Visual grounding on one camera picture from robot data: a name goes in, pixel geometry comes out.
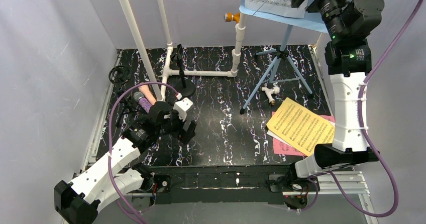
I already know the black round-base microphone stand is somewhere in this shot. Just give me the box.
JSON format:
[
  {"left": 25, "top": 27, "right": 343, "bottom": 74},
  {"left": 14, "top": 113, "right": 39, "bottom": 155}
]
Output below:
[{"left": 170, "top": 44, "right": 196, "bottom": 98}]

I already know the purple glitter microphone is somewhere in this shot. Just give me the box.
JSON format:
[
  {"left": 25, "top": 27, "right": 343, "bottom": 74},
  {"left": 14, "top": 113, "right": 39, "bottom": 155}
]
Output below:
[{"left": 133, "top": 91, "right": 152, "bottom": 113}]

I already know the blue music stand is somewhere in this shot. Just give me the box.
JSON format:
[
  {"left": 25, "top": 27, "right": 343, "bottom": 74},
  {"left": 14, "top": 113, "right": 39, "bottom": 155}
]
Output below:
[{"left": 236, "top": 0, "right": 326, "bottom": 114}]

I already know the pink sheet music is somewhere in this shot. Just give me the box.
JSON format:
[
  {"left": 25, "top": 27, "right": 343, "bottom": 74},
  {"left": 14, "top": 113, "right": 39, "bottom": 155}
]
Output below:
[{"left": 271, "top": 110, "right": 336, "bottom": 157}]

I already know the yellow sheet music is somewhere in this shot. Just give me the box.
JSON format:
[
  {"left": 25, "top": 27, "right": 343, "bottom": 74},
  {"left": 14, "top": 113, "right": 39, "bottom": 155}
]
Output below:
[{"left": 266, "top": 98, "right": 335, "bottom": 156}]

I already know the pink microphone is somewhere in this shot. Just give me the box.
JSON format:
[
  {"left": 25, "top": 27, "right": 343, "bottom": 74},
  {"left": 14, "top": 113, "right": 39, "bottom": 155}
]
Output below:
[{"left": 138, "top": 85, "right": 157, "bottom": 105}]

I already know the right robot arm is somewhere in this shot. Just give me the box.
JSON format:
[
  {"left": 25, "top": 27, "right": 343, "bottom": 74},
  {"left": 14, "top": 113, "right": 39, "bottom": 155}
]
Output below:
[{"left": 291, "top": 0, "right": 385, "bottom": 178}]

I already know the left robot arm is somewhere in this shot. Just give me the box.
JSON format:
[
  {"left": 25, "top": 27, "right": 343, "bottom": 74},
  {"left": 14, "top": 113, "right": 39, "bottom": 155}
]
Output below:
[{"left": 54, "top": 98, "right": 196, "bottom": 223}]

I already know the orange knob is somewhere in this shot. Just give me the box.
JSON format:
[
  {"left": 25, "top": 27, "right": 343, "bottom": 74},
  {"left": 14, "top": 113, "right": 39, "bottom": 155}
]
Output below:
[{"left": 224, "top": 12, "right": 241, "bottom": 23}]

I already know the white pipe piece brass end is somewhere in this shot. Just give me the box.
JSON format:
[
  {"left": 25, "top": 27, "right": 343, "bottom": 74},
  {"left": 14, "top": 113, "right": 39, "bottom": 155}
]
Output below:
[{"left": 261, "top": 86, "right": 280, "bottom": 106}]

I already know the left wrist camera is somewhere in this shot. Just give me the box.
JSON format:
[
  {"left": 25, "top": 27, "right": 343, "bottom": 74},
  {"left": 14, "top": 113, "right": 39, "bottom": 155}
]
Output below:
[{"left": 173, "top": 97, "right": 193, "bottom": 121}]

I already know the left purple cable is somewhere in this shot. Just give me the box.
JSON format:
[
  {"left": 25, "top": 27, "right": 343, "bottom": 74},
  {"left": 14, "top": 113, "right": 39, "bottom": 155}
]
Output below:
[{"left": 108, "top": 82, "right": 184, "bottom": 224}]

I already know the purple cable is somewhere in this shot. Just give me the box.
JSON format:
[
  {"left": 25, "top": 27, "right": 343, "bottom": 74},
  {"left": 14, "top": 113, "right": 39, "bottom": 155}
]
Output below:
[
  {"left": 301, "top": 0, "right": 426, "bottom": 218},
  {"left": 108, "top": 82, "right": 184, "bottom": 224}
]

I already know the white PVC pipe frame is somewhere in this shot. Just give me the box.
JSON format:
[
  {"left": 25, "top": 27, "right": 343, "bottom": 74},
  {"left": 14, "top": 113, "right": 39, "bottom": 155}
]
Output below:
[{"left": 118, "top": 0, "right": 240, "bottom": 81}]

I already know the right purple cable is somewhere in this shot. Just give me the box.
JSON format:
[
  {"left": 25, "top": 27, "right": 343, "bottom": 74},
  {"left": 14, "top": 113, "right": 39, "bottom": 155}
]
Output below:
[{"left": 301, "top": 0, "right": 426, "bottom": 218}]

